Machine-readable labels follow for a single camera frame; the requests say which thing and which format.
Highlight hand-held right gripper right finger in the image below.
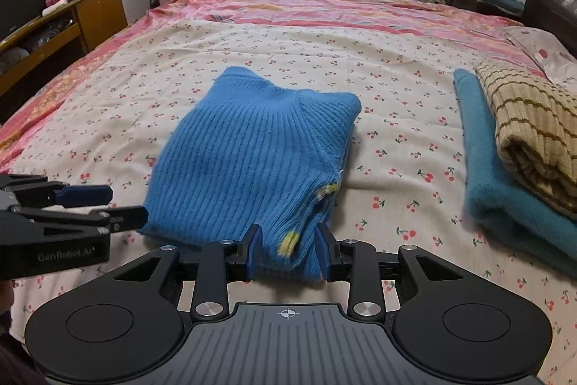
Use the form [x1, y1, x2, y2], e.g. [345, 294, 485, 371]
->
[314, 223, 465, 320]

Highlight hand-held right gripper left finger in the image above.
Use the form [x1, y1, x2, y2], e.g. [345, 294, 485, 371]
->
[113, 224, 263, 320]

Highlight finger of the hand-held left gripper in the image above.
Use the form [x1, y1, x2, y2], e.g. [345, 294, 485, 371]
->
[0, 206, 149, 233]
[0, 174, 113, 210]

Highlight blue knitted sweater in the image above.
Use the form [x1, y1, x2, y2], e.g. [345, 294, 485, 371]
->
[140, 66, 362, 284]

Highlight cherry print bed sheet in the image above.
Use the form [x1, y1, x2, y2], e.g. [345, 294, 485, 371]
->
[0, 19, 577, 385]

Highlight clear plastic bag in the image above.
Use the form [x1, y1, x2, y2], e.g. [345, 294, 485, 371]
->
[25, 19, 75, 47]
[0, 47, 37, 74]

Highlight wooden desk cabinet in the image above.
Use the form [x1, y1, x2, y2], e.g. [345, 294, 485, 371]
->
[0, 0, 129, 110]

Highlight teal folded blanket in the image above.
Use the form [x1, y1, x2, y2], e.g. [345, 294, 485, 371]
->
[453, 68, 577, 277]

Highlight white flat box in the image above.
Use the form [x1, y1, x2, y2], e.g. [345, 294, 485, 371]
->
[41, 1, 70, 17]

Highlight beige striped folded cloth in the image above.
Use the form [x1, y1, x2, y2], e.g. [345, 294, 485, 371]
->
[475, 60, 577, 226]

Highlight pink striped bed cover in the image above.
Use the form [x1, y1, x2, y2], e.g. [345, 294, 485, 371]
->
[0, 0, 542, 169]

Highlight dark bedside table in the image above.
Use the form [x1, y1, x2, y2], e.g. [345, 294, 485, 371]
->
[451, 0, 526, 18]

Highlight pink spotted pillow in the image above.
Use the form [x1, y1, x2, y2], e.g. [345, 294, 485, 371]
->
[502, 26, 577, 86]

